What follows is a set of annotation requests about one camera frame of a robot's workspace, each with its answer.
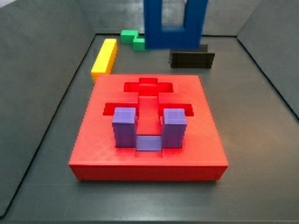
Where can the purple U-shaped block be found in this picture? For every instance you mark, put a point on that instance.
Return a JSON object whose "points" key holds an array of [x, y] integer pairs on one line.
{"points": [[150, 132]]}

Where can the yellow long block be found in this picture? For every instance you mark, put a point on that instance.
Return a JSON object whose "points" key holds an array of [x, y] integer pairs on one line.
{"points": [[106, 58]]}

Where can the blue U-shaped block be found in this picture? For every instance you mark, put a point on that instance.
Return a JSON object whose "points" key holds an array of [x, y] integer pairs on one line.
{"points": [[174, 37]]}

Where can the black angle bracket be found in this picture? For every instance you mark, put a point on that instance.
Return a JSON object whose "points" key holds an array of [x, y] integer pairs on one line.
{"points": [[199, 58]]}

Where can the red puzzle board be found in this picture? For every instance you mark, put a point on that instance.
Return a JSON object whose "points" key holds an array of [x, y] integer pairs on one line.
{"points": [[148, 94]]}

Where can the green zigzag block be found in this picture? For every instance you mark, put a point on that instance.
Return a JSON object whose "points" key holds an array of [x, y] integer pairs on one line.
{"points": [[130, 37]]}

